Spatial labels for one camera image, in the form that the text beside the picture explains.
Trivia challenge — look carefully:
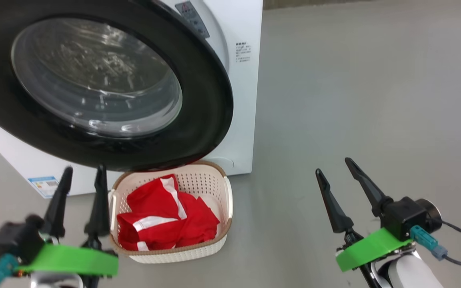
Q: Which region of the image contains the teal right cable connector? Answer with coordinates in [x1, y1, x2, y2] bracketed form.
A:
[410, 225, 448, 260]

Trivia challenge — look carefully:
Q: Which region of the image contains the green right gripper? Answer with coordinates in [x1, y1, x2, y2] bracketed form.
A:
[315, 157, 413, 272]

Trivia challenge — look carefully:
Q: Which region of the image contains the red garment with white stripes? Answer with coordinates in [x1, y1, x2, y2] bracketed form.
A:
[117, 174, 189, 252]

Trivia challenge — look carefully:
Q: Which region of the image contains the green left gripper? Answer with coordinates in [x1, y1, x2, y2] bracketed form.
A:
[16, 164, 119, 276]

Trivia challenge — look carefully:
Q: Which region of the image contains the plain red garment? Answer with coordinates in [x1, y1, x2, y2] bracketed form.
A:
[176, 192, 220, 247]

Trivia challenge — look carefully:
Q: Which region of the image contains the cream perforated basket brown rim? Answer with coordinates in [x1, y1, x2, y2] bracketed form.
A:
[108, 161, 233, 264]

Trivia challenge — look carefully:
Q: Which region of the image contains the teal cable connector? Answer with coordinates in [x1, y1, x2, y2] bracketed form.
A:
[0, 254, 19, 286]
[410, 225, 448, 260]

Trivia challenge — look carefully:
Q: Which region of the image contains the teal left cable connector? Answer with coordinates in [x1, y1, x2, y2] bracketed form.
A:
[0, 254, 19, 286]

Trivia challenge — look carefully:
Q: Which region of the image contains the white front-load washing machine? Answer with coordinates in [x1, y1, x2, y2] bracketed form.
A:
[0, 0, 264, 198]

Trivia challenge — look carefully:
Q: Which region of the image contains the grey warning sticker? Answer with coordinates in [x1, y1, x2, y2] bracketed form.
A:
[174, 1, 210, 39]

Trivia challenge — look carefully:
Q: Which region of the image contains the blue energy label sticker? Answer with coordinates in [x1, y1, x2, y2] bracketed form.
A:
[28, 176, 61, 199]

